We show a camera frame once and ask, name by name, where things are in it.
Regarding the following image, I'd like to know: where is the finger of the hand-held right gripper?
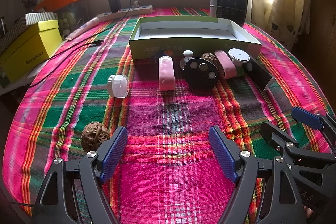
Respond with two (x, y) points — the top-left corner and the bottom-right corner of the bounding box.
(260, 122), (336, 217)
(291, 106), (336, 141)

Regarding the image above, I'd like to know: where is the striped gift box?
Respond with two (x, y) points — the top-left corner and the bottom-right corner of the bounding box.
(0, 12), (58, 48)

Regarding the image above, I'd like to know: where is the white power strip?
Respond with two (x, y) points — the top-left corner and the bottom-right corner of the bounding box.
(96, 5), (153, 22)

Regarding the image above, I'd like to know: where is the white ball-top knob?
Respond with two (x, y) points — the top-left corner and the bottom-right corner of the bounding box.
(179, 50), (194, 71)

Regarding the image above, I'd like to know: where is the yellow cardboard box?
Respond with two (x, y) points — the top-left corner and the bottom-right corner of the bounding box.
(0, 20), (63, 83)

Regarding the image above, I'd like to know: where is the grey space heater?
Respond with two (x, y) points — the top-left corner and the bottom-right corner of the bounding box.
(210, 0), (253, 28)

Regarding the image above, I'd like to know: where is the green white cardboard box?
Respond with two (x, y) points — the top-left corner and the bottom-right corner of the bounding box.
(129, 17), (263, 60)

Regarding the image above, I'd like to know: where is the plaid tablecloth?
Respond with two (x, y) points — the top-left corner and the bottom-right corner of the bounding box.
(0, 6), (334, 224)

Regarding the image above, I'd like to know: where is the brown walnut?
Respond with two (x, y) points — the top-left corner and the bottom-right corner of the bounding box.
(81, 122), (111, 153)
(201, 53), (218, 67)

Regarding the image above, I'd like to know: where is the white cream tube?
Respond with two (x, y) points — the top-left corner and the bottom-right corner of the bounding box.
(66, 17), (101, 41)

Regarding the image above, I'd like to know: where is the black oval disc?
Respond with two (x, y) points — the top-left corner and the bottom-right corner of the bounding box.
(183, 58), (219, 90)

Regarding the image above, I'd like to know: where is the white green spool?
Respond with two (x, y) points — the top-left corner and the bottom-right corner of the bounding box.
(228, 48), (250, 76)

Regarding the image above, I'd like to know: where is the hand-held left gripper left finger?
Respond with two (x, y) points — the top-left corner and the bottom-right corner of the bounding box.
(31, 126), (129, 224)

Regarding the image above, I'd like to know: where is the black charger cable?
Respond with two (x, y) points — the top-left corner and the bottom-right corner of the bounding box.
(23, 0), (131, 87)

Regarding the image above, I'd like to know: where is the pink oval case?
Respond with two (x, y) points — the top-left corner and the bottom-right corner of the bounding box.
(214, 50), (237, 80)

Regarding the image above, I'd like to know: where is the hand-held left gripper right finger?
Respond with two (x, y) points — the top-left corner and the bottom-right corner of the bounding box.
(209, 125), (307, 224)

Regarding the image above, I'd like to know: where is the pink and white clip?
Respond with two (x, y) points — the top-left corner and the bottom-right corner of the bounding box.
(158, 55), (175, 91)

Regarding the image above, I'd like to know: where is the person's right hand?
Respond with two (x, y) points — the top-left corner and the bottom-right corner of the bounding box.
(302, 203), (318, 219)

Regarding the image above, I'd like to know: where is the white round jar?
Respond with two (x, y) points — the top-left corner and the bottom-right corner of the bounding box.
(108, 74), (129, 98)

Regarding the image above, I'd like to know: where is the black charger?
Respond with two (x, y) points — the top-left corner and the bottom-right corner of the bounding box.
(108, 0), (122, 13)

